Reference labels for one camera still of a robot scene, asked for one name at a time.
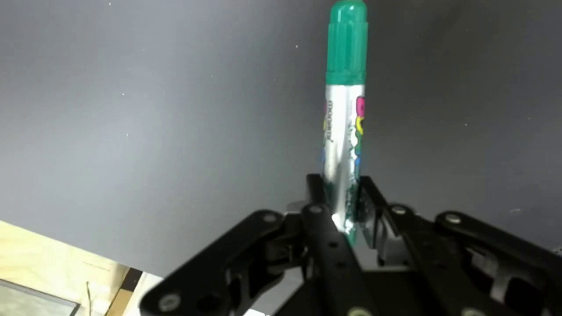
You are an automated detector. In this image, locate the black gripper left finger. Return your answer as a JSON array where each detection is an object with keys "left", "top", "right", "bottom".
[{"left": 141, "top": 174, "right": 376, "bottom": 316}]

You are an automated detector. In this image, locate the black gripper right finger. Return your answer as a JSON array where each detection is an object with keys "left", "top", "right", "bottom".
[{"left": 359, "top": 178, "right": 562, "bottom": 316}]

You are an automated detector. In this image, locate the green marker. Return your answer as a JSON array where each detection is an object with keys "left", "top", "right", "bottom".
[{"left": 324, "top": 0, "right": 369, "bottom": 243}]

